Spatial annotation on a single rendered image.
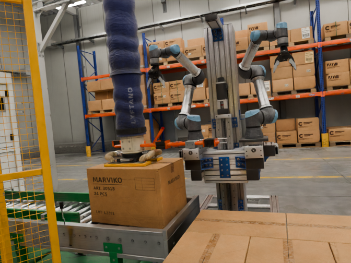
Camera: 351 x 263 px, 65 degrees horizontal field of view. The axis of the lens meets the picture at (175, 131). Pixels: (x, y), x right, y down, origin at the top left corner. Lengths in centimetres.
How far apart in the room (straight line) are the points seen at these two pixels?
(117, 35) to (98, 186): 107
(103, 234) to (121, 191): 29
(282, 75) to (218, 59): 655
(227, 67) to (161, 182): 123
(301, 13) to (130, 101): 922
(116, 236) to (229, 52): 172
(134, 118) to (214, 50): 103
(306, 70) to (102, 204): 781
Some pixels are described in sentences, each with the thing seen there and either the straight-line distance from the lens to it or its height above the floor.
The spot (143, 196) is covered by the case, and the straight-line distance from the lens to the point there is 187.
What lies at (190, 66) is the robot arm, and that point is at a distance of 241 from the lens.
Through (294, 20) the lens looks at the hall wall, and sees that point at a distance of 1066.
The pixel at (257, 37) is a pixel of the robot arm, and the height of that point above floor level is 179.
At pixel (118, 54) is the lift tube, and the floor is 174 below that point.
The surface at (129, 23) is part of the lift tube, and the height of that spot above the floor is 194.
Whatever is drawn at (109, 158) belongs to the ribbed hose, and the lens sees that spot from 206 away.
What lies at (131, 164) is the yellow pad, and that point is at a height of 97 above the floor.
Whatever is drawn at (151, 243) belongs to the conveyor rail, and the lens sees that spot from 179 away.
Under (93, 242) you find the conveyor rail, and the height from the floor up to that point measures 49.
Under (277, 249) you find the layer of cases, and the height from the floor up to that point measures 54.
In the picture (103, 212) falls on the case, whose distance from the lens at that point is 210.
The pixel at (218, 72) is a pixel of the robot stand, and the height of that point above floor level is 163.
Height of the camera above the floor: 128
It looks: 3 degrees down
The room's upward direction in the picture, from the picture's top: 5 degrees counter-clockwise
